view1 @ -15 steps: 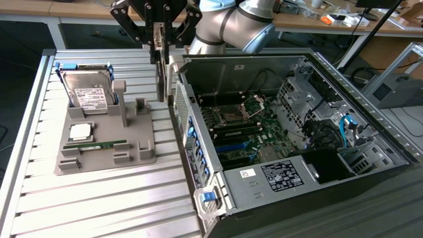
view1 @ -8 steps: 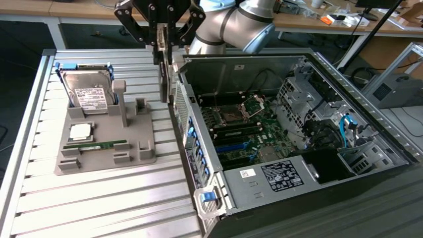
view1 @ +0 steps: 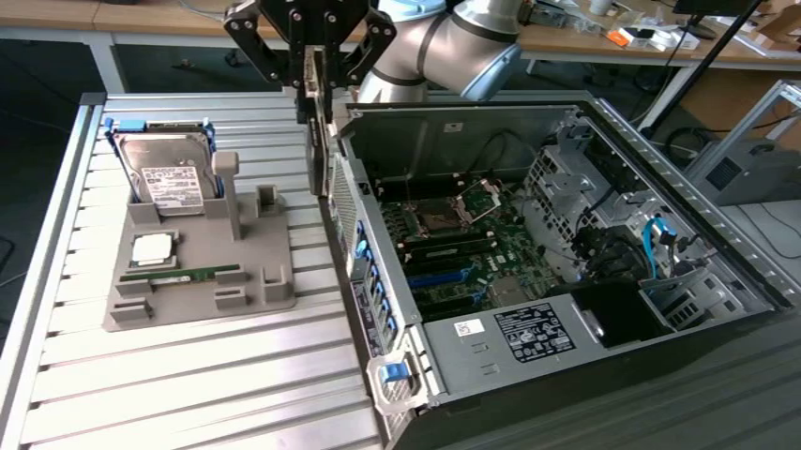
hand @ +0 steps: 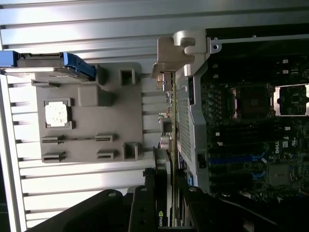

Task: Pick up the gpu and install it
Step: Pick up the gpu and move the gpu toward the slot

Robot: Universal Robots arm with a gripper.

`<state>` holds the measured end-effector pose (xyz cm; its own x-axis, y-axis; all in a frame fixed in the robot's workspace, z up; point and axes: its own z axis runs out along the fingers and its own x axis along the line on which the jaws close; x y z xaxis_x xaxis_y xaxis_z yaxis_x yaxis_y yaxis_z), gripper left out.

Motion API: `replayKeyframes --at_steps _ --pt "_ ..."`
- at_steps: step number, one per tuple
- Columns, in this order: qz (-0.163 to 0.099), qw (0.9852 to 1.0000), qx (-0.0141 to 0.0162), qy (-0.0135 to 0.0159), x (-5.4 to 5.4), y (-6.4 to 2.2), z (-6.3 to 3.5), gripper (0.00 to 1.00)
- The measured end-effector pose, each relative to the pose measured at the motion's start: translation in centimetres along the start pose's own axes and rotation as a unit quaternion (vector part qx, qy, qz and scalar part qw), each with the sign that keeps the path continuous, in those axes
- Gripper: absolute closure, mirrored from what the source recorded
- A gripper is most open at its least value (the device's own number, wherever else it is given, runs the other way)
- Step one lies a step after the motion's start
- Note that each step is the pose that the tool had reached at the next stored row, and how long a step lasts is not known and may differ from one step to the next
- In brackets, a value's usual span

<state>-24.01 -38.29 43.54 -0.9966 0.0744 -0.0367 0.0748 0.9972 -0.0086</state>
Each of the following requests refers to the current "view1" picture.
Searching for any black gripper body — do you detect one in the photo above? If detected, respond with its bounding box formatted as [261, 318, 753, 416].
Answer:
[259, 0, 372, 49]

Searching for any black graphics card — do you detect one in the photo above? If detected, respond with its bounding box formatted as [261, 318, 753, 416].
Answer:
[293, 44, 339, 198]

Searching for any silver hard disk drive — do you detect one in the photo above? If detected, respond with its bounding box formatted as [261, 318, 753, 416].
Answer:
[118, 133, 211, 218]

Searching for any metal socket cover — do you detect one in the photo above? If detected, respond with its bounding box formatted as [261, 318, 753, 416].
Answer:
[453, 180, 506, 224]

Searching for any CPU socket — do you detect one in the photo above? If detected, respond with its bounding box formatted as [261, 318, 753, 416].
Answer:
[405, 199, 469, 234]

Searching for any perforated metal drive cage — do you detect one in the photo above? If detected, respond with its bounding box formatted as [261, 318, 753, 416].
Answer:
[522, 142, 621, 263]

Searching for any black RAM slot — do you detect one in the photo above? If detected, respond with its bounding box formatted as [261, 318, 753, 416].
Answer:
[405, 247, 481, 264]
[398, 233, 497, 254]

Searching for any silver CPU chip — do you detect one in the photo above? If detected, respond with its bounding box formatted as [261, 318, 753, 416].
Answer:
[129, 232, 177, 269]

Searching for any green motherboard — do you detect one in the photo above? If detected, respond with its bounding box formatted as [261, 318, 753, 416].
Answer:
[378, 180, 565, 320]

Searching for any small white box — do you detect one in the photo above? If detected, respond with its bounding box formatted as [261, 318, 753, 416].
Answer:
[648, 28, 703, 52]

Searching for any green RAM stick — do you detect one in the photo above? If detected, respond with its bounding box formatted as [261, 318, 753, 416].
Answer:
[118, 264, 243, 285]

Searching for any blue expansion slot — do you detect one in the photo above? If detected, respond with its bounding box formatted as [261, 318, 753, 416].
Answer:
[406, 266, 478, 290]

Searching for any black monitor with stand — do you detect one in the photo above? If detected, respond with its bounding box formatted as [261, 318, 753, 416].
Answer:
[672, 0, 752, 40]

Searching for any black tripod pole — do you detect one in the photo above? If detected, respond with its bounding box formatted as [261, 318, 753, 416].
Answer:
[637, 0, 771, 132]

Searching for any grey parts rack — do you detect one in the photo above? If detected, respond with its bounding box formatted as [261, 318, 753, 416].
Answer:
[101, 150, 298, 334]

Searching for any cluttered wooden desk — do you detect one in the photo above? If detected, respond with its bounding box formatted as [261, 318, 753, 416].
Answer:
[518, 0, 801, 133]

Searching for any brown cardboard piece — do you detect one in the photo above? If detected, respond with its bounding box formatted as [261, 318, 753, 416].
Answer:
[753, 0, 801, 46]

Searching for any grey computer tower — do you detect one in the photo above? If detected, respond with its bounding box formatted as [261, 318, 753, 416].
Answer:
[685, 138, 801, 207]

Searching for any grey power supply unit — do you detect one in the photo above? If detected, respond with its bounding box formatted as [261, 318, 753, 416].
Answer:
[422, 293, 606, 404]

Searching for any grey metal disk bay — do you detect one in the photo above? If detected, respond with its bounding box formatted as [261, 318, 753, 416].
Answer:
[637, 266, 735, 333]

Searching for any open black PC case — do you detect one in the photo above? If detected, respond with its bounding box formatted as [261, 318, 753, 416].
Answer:
[314, 89, 793, 450]

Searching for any light grey network cable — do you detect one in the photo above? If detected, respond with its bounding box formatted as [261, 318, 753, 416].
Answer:
[178, 0, 231, 23]

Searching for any wooden desk grey frame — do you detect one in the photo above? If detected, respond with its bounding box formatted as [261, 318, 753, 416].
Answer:
[0, 0, 377, 94]

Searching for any black wire bundle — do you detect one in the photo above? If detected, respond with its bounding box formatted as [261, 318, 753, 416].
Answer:
[572, 224, 647, 283]

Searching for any blue SATA wire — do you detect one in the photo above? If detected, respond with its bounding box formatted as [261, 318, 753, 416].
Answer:
[640, 213, 679, 282]

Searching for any aluminium profile frame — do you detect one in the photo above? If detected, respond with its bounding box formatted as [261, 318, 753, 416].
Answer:
[685, 79, 801, 175]

